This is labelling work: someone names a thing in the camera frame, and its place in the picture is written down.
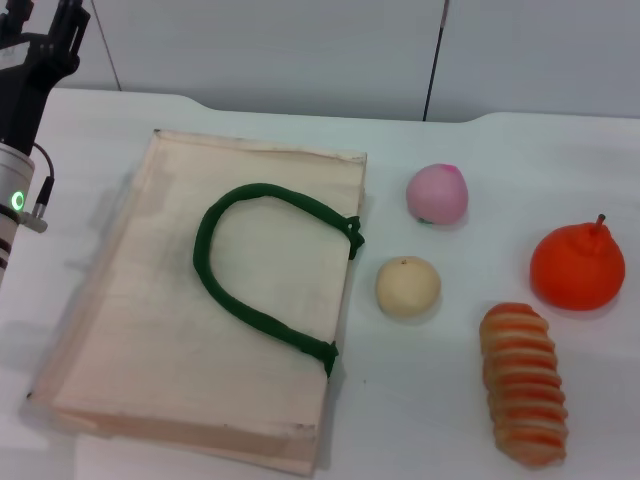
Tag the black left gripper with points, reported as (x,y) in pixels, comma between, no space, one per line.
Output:
(25,85)

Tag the pink peach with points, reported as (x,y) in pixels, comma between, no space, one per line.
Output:
(437,197)

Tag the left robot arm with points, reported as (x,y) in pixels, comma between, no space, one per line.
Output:
(12,172)

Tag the black vertical pole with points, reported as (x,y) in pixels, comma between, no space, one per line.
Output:
(434,65)

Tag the cream round apple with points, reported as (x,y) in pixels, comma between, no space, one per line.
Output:
(407,287)

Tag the orange pear with stem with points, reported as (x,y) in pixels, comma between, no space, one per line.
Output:
(575,270)

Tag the orange striped bread loaf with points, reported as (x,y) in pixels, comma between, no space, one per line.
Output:
(525,390)

